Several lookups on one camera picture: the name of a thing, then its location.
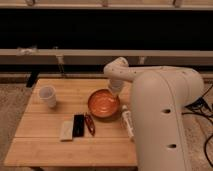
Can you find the white horizontal rail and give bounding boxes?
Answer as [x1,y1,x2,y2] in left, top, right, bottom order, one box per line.
[0,48,213,66]

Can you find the black cables on floor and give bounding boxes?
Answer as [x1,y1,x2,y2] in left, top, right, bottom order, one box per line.
[181,83,213,168]

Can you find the white plastic cup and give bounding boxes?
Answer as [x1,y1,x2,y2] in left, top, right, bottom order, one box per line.
[38,86,57,108]

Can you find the orange ceramic bowl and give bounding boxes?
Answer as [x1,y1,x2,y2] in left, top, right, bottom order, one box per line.
[88,89,120,118]

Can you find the white rectangular block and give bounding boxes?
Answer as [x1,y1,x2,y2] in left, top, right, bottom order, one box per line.
[60,121,73,141]

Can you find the red oblong case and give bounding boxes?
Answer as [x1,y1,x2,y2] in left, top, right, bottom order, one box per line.
[85,114,95,136]

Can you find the white bottle with label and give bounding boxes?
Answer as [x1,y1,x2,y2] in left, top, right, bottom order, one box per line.
[122,105,134,141]

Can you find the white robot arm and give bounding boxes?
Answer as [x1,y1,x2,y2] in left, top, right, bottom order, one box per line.
[104,57,204,171]

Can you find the black rectangular block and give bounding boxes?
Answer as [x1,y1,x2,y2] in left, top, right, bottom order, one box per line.
[73,115,84,137]

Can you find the wooden table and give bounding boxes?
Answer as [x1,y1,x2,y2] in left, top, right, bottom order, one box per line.
[4,79,137,167]

